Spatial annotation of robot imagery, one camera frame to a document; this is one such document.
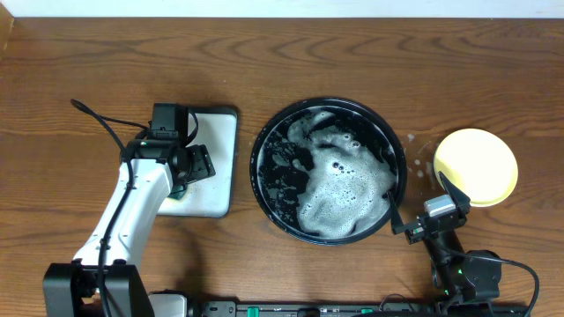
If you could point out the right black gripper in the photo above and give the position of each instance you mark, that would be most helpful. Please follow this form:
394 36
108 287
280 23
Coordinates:
414 234

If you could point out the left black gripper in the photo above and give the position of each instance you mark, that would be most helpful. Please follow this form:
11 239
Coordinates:
180 192

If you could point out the green yellow sponge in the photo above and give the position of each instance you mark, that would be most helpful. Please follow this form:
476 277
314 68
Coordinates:
178 192

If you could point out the yellow plate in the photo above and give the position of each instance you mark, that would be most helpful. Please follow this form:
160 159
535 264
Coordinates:
479 163

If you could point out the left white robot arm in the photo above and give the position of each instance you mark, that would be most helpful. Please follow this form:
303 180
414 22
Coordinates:
103 276

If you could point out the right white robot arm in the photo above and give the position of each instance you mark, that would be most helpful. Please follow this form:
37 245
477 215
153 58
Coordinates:
467 278

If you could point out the white rectangular sponge tray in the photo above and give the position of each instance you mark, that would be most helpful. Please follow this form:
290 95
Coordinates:
217 138

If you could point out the black round tray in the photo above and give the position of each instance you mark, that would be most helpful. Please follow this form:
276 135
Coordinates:
328 171

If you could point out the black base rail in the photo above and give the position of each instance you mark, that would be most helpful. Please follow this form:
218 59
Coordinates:
392 305

